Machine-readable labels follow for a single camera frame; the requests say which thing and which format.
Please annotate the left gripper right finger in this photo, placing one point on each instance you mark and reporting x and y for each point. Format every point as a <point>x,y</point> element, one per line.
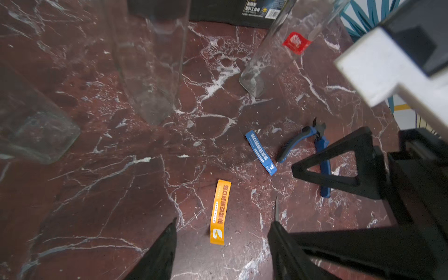
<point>289,261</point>

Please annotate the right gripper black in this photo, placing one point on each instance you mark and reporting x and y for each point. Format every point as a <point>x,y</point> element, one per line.
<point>419,178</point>

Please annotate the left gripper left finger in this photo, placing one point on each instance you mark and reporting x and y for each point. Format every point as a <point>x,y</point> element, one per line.
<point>157,262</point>

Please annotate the orange label sticker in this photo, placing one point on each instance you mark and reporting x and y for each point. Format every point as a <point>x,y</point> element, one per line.
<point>219,209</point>

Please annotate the blue label sticker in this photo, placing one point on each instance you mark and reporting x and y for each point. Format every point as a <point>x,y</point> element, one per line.
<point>260,153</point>

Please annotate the glass bottle blue label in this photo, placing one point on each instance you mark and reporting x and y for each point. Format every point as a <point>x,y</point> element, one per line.
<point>32,126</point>

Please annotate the glass bottle red label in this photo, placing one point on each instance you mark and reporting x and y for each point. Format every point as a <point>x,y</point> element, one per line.
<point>294,30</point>

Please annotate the glass bottle orange label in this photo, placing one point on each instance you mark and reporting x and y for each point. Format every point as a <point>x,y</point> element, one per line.
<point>148,41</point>

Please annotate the yellow black toolbox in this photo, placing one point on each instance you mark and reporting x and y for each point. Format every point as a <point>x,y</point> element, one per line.
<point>254,14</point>

